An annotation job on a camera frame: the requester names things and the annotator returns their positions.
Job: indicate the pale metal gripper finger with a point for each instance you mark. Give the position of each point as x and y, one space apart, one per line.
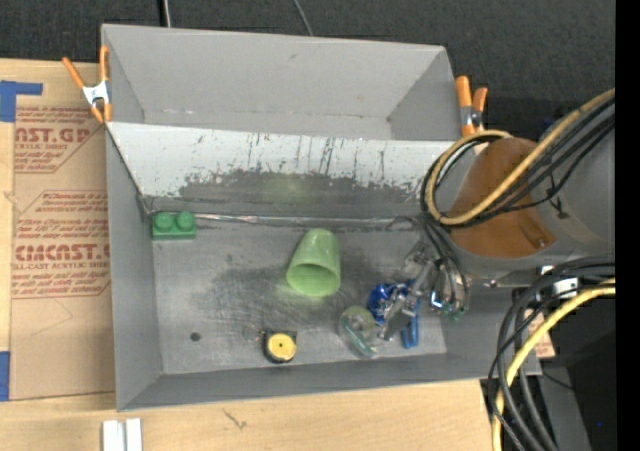
410 306
392 321

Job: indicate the blue plastic clip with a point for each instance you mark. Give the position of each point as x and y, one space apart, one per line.
411 334

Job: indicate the blue shiny packet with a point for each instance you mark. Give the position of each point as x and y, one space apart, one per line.
380 299

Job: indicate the clear round glass thing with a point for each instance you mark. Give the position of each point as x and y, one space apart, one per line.
357 329

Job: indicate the pale green cup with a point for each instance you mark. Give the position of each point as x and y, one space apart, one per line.
317 259

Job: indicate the yellow and black tape measure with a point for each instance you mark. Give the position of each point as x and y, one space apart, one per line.
280 346

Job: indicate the grey metal bin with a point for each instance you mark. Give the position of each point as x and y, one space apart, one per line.
240 299

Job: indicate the green toy brick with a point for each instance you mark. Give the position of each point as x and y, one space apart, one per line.
173 226

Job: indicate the brown cardboard board, red print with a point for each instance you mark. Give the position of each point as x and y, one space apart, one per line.
55 239

